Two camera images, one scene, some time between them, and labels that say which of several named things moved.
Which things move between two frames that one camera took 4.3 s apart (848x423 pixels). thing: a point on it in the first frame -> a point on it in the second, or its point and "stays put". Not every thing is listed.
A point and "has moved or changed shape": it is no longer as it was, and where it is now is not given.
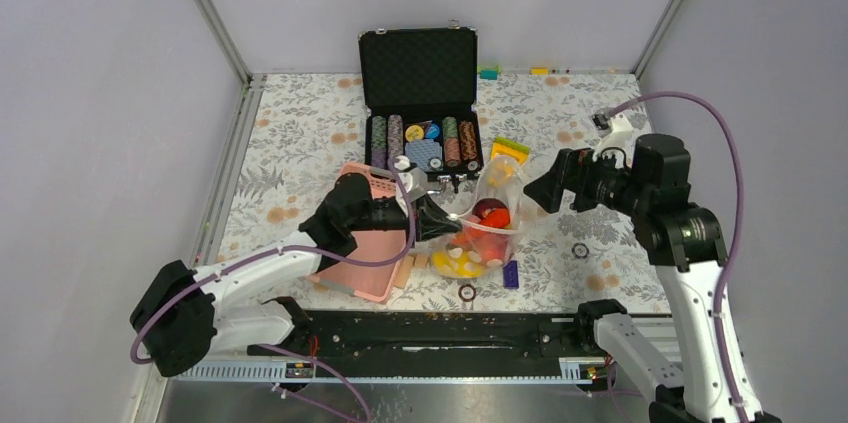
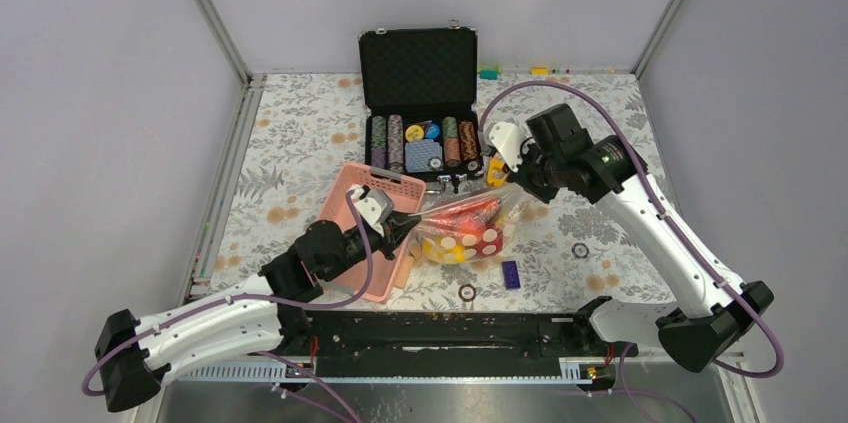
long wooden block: [404, 272] stays put
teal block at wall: [489, 74] stays put
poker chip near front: [467, 292] stays put
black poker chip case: [418, 89] stays put
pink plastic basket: [375, 282] stays put
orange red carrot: [498, 217] -> [476, 212]
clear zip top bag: [493, 229] has moved or changed shape
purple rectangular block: [511, 275] stays put
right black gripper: [570, 170] -> [518, 166]
